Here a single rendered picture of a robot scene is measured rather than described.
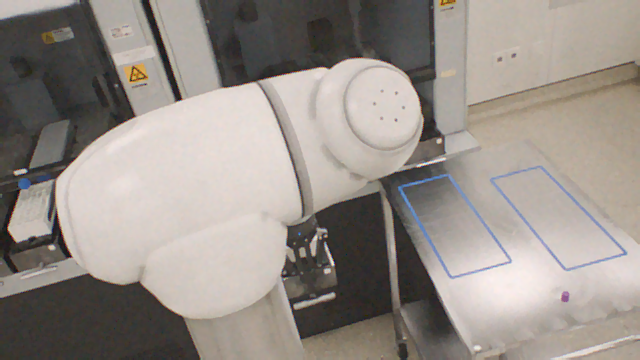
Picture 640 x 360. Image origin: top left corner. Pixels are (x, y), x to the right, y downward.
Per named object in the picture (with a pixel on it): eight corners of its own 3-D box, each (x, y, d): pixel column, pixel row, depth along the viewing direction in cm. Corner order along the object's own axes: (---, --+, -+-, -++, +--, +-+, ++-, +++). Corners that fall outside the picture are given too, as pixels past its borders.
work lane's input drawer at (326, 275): (245, 154, 184) (239, 132, 178) (284, 143, 185) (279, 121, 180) (287, 314, 125) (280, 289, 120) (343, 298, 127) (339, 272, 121)
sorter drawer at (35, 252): (55, 150, 207) (44, 131, 202) (90, 141, 208) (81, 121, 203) (16, 284, 149) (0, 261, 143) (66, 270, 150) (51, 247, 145)
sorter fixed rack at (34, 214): (36, 186, 175) (27, 171, 171) (66, 178, 176) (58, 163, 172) (17, 246, 151) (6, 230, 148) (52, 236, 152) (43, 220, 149)
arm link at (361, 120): (362, 66, 60) (248, 102, 57) (425, 5, 42) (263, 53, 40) (401, 176, 60) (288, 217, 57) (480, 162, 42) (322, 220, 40)
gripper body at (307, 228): (308, 197, 116) (315, 229, 121) (270, 208, 115) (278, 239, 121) (316, 219, 110) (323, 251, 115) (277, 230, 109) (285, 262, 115)
